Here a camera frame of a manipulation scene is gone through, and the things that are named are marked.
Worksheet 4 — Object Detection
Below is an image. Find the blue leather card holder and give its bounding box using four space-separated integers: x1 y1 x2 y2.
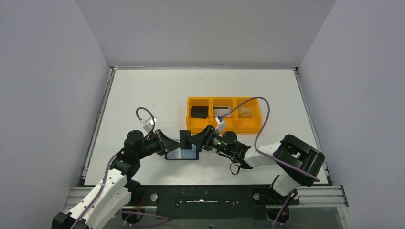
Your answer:
165 144 202 160

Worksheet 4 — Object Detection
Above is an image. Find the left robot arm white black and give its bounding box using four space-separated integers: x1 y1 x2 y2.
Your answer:
51 130 181 229

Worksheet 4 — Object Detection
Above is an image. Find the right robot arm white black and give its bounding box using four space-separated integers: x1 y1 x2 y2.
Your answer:
180 125 325 196

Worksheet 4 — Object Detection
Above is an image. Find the black card in bin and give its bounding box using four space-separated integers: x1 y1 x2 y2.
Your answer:
190 106 209 119

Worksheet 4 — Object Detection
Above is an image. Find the gold card in bin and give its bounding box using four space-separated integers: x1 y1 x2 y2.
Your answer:
238 107 253 118

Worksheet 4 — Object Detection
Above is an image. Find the orange three-compartment bin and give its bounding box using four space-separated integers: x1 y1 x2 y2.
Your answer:
186 97 262 134

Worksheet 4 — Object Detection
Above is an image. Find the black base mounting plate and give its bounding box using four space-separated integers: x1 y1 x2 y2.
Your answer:
123 184 287 220

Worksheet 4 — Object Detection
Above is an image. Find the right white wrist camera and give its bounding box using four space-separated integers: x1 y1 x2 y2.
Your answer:
215 116 227 133

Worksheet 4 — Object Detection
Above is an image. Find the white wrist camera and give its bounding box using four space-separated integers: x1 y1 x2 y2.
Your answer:
140 117 157 133
215 116 227 133

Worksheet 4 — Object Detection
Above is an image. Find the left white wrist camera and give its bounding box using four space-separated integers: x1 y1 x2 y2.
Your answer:
140 117 157 133

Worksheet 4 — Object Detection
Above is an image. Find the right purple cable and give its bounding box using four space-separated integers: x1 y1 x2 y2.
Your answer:
218 96 321 229

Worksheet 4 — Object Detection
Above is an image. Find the purple cable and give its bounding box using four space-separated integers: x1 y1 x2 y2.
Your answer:
68 107 173 229
218 96 321 229

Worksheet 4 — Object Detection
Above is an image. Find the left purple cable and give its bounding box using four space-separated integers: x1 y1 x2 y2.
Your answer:
68 107 173 229

